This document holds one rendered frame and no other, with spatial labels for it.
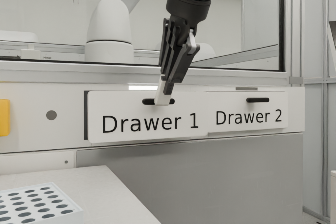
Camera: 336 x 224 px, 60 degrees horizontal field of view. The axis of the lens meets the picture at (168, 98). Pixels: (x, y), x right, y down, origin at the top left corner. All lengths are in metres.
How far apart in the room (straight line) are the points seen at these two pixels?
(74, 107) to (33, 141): 0.11
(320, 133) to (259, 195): 1.54
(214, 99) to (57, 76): 0.40
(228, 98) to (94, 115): 0.37
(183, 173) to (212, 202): 0.13
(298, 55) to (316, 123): 1.48
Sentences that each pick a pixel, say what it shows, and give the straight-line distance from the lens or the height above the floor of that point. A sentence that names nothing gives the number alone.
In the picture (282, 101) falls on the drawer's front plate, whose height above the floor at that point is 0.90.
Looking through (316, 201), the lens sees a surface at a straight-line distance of 2.58.
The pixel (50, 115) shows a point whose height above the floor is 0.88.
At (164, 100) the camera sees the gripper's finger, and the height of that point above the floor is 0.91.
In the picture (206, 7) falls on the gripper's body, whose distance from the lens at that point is 0.52.
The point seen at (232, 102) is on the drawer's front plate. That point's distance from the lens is 0.83.
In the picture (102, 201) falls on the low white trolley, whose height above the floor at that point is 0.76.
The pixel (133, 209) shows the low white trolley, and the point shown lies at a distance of 0.44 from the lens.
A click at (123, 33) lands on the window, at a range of 0.74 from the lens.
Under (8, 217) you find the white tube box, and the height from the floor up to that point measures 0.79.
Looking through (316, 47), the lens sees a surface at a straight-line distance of 2.48.
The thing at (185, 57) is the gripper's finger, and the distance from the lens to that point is 0.52.
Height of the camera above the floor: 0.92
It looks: 1 degrees down
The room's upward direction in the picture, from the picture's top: straight up
